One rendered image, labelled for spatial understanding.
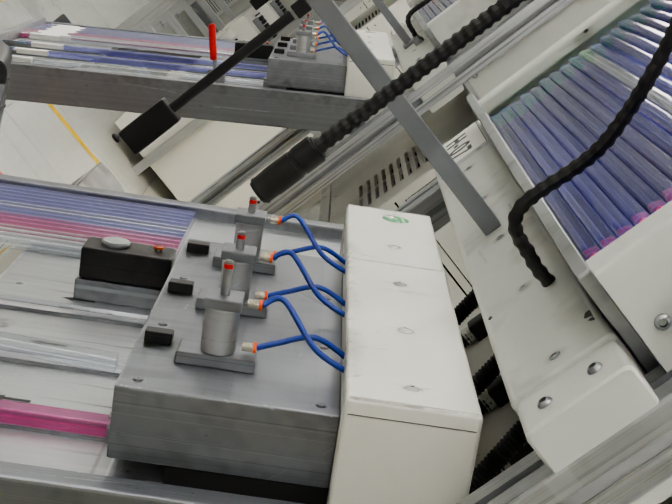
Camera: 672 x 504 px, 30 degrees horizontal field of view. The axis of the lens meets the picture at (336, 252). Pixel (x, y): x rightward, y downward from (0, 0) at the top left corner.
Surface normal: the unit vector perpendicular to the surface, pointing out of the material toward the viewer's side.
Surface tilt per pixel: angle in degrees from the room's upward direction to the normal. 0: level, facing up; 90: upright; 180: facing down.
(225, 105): 90
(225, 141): 90
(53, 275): 44
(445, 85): 90
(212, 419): 90
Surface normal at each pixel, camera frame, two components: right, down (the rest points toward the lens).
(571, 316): -0.61, -0.77
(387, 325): 0.15, -0.95
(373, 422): -0.01, 0.26
